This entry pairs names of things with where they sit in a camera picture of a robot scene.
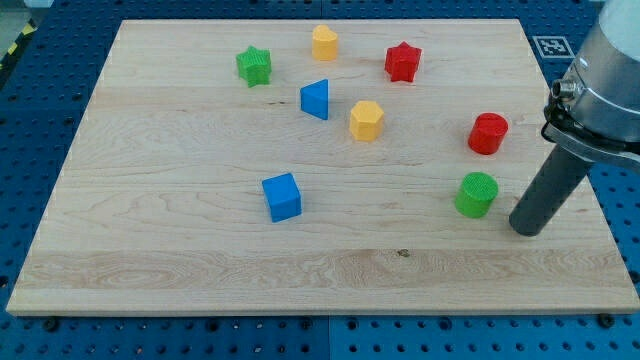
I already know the yellow hexagon block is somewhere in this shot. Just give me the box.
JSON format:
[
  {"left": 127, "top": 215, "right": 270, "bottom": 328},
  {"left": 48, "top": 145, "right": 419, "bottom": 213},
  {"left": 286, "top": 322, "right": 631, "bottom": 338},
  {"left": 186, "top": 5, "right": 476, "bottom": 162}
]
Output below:
[{"left": 349, "top": 100, "right": 384, "bottom": 142}]

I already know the green cylinder block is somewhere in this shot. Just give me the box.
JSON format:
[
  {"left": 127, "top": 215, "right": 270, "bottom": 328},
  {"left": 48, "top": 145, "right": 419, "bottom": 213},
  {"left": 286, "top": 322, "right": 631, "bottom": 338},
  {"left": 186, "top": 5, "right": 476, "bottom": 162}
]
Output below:
[{"left": 454, "top": 172, "right": 499, "bottom": 218}]

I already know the light wooden board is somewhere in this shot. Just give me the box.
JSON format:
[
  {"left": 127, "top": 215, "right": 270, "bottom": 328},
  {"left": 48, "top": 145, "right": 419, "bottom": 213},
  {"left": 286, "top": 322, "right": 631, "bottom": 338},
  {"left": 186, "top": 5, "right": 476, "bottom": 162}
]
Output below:
[{"left": 7, "top": 19, "right": 639, "bottom": 317}]

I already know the red star block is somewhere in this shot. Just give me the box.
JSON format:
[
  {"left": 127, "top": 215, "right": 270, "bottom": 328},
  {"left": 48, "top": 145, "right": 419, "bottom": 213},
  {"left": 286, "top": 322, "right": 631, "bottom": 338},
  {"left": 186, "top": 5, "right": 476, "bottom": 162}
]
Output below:
[{"left": 384, "top": 41, "right": 422, "bottom": 82}]

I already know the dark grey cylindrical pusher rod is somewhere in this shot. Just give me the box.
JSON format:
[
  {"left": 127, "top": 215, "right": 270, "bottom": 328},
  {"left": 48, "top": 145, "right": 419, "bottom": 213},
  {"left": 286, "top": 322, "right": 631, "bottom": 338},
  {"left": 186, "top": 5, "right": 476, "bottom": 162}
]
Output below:
[{"left": 509, "top": 145, "right": 593, "bottom": 237}]

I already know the white fiducial marker tag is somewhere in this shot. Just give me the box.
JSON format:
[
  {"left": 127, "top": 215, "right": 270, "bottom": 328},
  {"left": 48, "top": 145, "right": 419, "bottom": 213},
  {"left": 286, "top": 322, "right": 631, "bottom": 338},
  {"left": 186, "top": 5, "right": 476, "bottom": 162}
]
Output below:
[{"left": 533, "top": 35, "right": 575, "bottom": 59}]

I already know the blue triangle block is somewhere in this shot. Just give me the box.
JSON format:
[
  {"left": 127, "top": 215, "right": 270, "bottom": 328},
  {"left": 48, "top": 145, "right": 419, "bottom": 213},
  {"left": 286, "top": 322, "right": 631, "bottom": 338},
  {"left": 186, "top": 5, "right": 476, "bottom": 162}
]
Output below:
[{"left": 300, "top": 79, "right": 329, "bottom": 120}]

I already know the blue cube block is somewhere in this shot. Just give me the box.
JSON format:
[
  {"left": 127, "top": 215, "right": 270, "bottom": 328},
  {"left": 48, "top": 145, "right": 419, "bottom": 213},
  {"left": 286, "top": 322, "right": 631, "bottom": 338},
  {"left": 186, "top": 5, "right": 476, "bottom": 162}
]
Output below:
[{"left": 262, "top": 173, "right": 302, "bottom": 222}]

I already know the green star block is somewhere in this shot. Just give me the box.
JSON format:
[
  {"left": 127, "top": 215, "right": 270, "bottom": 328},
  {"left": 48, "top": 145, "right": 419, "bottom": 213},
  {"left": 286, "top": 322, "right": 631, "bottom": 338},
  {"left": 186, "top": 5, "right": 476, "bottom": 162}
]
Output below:
[{"left": 236, "top": 46, "right": 272, "bottom": 88}]

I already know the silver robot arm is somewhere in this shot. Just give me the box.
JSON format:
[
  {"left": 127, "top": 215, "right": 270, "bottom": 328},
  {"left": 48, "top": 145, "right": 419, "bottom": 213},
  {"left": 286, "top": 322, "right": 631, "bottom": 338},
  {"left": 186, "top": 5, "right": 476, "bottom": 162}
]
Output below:
[{"left": 509, "top": 0, "right": 639, "bottom": 236}]

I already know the red cylinder block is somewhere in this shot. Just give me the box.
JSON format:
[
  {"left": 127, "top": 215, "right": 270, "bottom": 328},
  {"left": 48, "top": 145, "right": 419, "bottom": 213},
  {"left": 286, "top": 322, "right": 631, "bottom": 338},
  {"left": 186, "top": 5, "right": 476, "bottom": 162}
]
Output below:
[{"left": 467, "top": 112, "right": 509, "bottom": 155}]

